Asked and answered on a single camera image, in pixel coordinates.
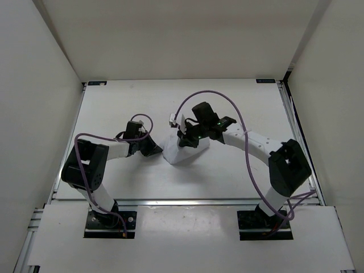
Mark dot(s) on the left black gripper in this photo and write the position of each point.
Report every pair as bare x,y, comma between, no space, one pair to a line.
153,148

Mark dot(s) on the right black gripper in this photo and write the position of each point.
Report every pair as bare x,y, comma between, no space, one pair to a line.
185,140

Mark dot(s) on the white fabric skirt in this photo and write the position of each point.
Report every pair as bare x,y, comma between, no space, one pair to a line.
174,154

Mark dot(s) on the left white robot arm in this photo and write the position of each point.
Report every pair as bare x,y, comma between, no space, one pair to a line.
85,166

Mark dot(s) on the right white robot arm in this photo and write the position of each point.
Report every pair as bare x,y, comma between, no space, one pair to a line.
286,162

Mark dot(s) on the white front cover board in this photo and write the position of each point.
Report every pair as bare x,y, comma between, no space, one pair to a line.
196,239

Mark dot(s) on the left blue corner label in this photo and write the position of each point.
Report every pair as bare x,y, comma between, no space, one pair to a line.
96,83

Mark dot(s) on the blue corner label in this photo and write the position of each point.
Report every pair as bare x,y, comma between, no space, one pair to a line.
96,83
265,81

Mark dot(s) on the right blue corner label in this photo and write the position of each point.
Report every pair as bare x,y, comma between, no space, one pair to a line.
265,81

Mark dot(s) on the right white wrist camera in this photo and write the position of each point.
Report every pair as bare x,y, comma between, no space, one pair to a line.
177,122

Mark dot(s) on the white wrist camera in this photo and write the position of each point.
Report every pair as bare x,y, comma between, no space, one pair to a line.
177,122
141,127

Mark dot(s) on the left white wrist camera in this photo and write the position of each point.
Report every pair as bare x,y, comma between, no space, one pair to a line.
141,127

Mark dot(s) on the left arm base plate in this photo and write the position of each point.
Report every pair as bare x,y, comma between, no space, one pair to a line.
110,227

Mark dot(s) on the left aluminium frame rail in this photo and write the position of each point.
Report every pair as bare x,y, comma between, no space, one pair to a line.
66,140

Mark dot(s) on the aluminium frame rail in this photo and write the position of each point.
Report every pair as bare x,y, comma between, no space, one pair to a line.
298,133
66,140

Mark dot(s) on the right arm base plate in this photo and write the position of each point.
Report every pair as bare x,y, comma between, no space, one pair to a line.
256,226

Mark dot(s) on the right aluminium frame rail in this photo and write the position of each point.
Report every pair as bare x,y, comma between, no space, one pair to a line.
298,133

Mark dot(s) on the front aluminium rail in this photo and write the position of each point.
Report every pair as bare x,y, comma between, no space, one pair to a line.
189,202

